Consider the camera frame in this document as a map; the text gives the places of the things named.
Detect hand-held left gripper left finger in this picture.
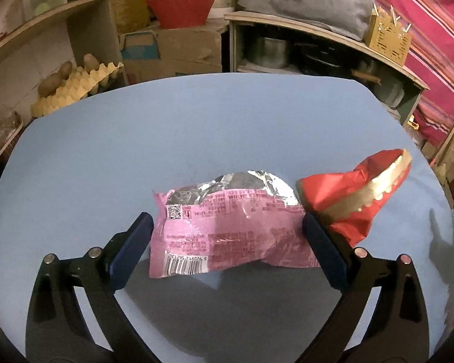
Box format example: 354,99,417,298
26,212,160,363

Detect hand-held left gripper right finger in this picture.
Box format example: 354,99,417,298
295,212,429,363

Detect pink snack wrapper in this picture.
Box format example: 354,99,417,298
149,170,322,278

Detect cardboard panel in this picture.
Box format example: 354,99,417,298
429,113,454,197

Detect red and gold wrapper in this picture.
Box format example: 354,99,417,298
295,148,413,246

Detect yellow egg tray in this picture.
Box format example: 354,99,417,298
30,62,125,118

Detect pink striped cloth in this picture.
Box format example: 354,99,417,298
363,0,454,146

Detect large potato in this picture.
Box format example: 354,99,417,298
37,73,66,97

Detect yellow perforated box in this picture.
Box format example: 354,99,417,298
363,4,413,66

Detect black pot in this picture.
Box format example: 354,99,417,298
293,41,364,78

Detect cardboard box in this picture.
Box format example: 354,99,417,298
118,26,229,84

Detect metal pot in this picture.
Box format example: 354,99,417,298
255,36,290,69

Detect wooden cabinet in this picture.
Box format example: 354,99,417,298
224,11,430,126

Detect wooden shelf unit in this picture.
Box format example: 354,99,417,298
0,0,123,84

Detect yellow oil bottle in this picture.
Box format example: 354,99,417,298
108,0,150,34

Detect red woven basket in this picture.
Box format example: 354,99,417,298
147,0,219,29

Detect grey pot with handle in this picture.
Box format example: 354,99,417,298
371,72,405,106

